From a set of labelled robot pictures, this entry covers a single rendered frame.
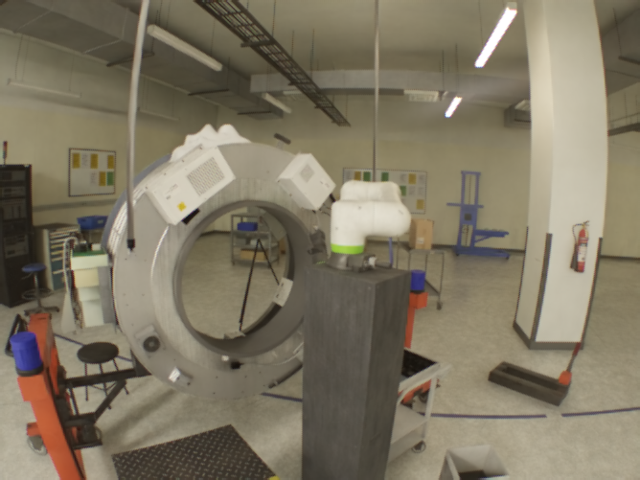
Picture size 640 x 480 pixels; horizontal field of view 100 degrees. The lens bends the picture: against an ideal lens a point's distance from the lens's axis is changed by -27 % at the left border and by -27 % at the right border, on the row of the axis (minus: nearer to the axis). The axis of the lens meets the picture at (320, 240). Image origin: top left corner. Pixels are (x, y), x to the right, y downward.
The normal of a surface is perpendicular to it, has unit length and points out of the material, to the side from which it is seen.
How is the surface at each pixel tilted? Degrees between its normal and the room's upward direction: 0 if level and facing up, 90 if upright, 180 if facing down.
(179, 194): 90
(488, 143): 90
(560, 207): 90
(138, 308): 90
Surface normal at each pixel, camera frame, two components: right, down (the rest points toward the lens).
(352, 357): -0.68, 0.09
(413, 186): -0.22, 0.14
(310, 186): 0.61, 0.14
